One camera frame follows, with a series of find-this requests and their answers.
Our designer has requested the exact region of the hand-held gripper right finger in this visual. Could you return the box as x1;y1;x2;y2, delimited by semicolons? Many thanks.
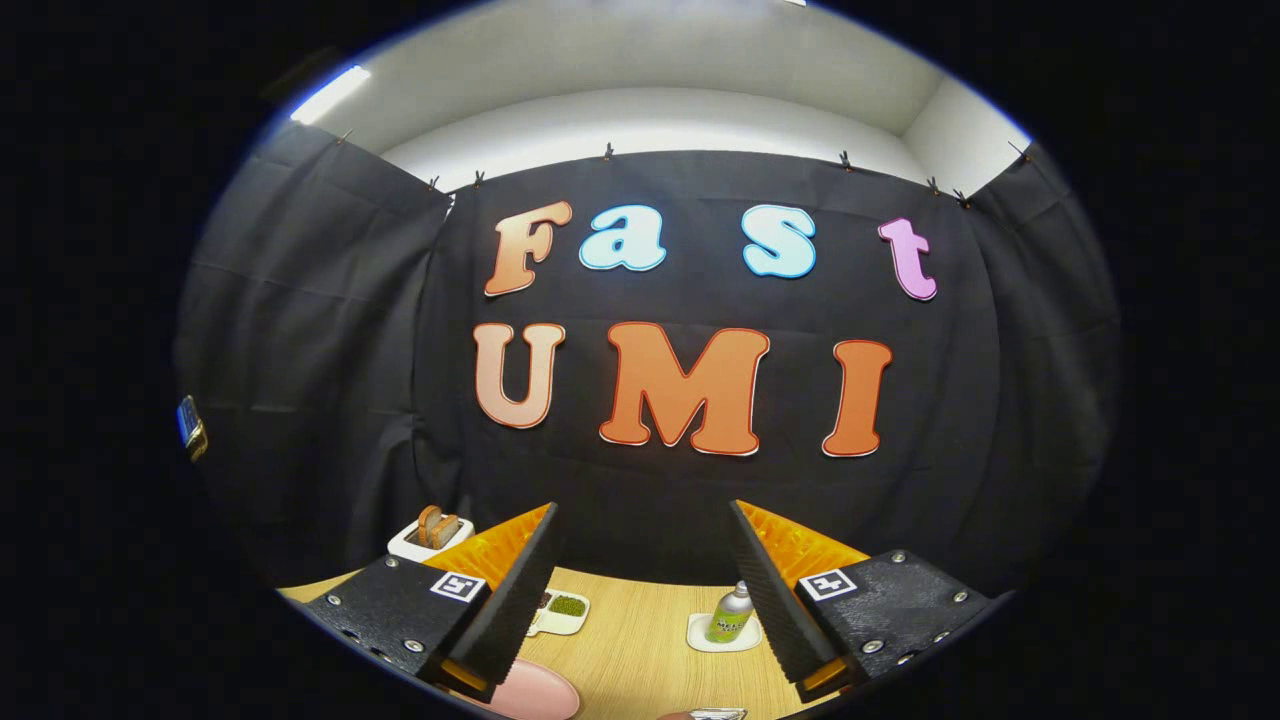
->
730;499;1011;704

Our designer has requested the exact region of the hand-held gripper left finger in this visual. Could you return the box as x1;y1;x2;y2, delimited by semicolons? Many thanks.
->
300;502;559;704

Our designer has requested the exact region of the white divided dish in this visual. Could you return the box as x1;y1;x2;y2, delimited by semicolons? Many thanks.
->
527;589;591;637

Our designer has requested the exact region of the green drink bottle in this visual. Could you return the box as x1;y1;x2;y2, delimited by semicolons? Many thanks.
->
704;581;755;645

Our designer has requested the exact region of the pink plate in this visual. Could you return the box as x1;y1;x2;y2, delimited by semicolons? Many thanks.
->
470;658;581;720

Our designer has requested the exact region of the white square coaster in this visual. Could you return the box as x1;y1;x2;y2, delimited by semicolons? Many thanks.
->
686;613;763;654

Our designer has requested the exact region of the white toaster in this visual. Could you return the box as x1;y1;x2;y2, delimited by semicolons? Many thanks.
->
387;518;476;564

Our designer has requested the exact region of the blue and gold object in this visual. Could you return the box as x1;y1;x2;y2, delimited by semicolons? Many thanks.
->
176;395;209;463

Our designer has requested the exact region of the row of small cloth clips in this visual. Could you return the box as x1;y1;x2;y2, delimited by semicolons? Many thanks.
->
335;125;1036;211

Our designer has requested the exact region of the long ceiling light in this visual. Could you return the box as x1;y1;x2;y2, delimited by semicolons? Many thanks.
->
290;65;373;126

